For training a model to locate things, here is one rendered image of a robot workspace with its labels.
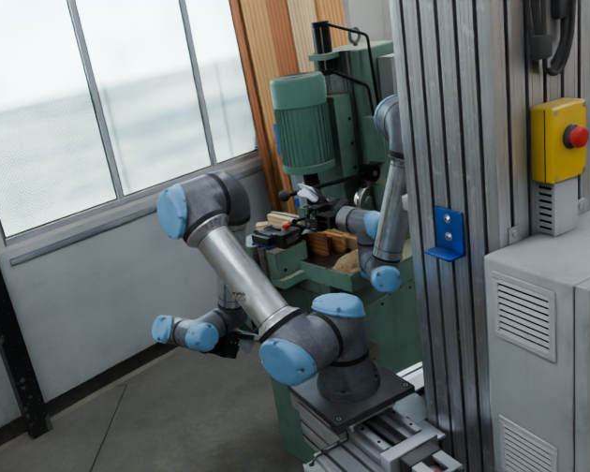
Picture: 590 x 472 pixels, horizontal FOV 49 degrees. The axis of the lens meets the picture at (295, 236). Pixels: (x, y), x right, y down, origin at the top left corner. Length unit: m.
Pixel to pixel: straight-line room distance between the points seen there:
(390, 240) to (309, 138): 0.57
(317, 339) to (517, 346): 0.42
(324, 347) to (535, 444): 0.45
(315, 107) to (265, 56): 1.63
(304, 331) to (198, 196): 0.39
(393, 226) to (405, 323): 0.78
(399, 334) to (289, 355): 1.04
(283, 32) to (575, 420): 3.03
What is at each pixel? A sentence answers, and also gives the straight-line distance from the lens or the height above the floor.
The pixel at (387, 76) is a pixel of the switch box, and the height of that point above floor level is 1.42.
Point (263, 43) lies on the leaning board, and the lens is 3.67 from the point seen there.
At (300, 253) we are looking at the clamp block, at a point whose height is 0.93.
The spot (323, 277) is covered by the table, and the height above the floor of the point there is 0.86.
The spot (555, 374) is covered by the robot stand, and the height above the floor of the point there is 1.06.
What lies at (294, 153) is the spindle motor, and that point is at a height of 1.24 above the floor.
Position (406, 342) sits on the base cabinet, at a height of 0.49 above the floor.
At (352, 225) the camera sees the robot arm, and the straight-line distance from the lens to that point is 1.78.
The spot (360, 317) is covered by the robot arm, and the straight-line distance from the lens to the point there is 1.46.
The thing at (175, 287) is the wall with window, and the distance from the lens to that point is 3.56.
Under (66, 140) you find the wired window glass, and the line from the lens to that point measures 3.23.
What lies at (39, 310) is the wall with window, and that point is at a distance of 3.21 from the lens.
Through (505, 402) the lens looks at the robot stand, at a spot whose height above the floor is 0.95.
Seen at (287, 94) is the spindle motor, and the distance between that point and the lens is 2.05.
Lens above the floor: 1.69
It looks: 20 degrees down
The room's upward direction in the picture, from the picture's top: 9 degrees counter-clockwise
